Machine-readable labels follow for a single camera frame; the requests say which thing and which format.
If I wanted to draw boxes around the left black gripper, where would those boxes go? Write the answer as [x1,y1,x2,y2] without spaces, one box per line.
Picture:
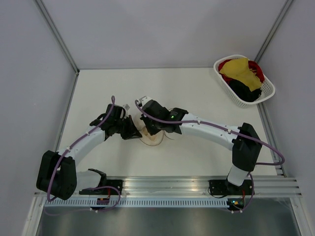
[114,115,142,140]

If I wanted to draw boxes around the cream mesh laundry bag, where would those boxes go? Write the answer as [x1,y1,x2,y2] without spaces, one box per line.
[135,113,175,147]

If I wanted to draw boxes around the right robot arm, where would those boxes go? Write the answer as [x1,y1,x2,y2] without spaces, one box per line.
[135,96,262,194]

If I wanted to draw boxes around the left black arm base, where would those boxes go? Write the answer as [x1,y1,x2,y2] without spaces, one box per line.
[79,179,124,196]

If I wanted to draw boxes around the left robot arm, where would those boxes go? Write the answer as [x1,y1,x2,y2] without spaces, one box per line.
[36,104,142,201]

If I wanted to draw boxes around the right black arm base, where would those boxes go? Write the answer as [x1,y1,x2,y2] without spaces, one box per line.
[208,179,253,197]

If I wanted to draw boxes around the black garment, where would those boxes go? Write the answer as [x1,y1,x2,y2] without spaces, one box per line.
[229,80,262,102]

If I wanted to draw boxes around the yellow garment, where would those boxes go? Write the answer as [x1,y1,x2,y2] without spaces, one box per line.
[219,58,262,91]

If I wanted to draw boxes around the white plastic basket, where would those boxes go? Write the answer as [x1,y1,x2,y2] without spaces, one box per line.
[213,55,276,108]

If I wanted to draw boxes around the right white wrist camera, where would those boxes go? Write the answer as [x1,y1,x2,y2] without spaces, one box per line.
[137,96,152,107]

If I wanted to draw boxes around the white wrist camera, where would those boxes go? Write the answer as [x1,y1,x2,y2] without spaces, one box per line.
[123,104,130,112]
[137,96,152,107]

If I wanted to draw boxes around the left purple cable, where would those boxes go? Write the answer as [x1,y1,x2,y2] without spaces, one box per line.
[44,95,122,216]

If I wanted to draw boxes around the purple cable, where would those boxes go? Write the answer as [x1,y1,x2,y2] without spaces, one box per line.
[44,95,122,216]
[134,98,286,217]

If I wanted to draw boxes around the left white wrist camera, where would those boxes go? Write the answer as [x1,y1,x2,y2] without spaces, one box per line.
[123,104,130,112]

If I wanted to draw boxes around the white slotted cable duct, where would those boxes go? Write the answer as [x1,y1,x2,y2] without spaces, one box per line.
[43,198,254,207]

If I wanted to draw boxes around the aluminium mounting rail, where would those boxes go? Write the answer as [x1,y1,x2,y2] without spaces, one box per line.
[33,175,302,199]

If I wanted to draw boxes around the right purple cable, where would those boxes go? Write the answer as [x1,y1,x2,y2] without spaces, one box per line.
[134,98,286,217]

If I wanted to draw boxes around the left aluminium frame post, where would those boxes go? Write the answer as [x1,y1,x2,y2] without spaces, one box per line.
[33,0,80,75]

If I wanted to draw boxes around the aluminium frame post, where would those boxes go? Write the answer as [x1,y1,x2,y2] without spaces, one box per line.
[33,0,80,75]
[254,0,295,63]

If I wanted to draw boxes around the right aluminium frame post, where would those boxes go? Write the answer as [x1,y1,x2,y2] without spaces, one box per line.
[254,0,295,63]

